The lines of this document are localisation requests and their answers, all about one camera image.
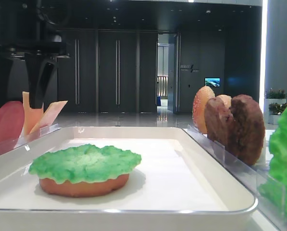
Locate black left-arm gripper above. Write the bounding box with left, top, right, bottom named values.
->
left=0, top=40, right=70, bottom=109

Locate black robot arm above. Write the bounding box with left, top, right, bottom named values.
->
left=0, top=0, right=69, bottom=109

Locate orange cheese slice upright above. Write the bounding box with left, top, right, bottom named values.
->
left=22, top=91, right=44, bottom=136

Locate orange cheese slice leaning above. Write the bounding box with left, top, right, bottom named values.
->
left=30, top=101, right=68, bottom=134

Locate red tomato slice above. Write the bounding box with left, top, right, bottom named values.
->
left=0, top=101, right=24, bottom=155

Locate green lettuce on tray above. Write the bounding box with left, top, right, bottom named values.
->
left=28, top=144, right=142, bottom=184

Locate far tan bread bun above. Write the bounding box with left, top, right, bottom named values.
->
left=192, top=86, right=215, bottom=134

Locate tan bread bun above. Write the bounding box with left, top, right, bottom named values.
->
left=216, top=94, right=232, bottom=108
left=192, top=86, right=215, bottom=134

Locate brown meat patty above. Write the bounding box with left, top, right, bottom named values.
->
left=204, top=97, right=234, bottom=146
left=226, top=94, right=265, bottom=166

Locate near tan bread bun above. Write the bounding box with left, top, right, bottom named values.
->
left=216, top=94, right=232, bottom=108

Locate green lettuce leaf in rack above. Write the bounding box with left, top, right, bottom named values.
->
left=259, top=107, right=287, bottom=217

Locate clear acrylic left rack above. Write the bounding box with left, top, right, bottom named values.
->
left=0, top=124, right=59, bottom=155

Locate bottom bun on tray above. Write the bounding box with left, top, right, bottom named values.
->
left=39, top=174, right=129, bottom=198

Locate white serving tray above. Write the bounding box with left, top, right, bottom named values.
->
left=0, top=127, right=258, bottom=231

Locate white planter with plants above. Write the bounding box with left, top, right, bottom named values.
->
left=264, top=88, right=287, bottom=125

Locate small wall screen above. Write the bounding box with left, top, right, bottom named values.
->
left=204, top=78, right=220, bottom=88

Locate clear acrylic patty rail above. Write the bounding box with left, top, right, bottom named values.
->
left=187, top=124, right=266, bottom=179

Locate clear acrylic lettuce rail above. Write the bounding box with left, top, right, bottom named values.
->
left=257, top=167, right=287, bottom=226

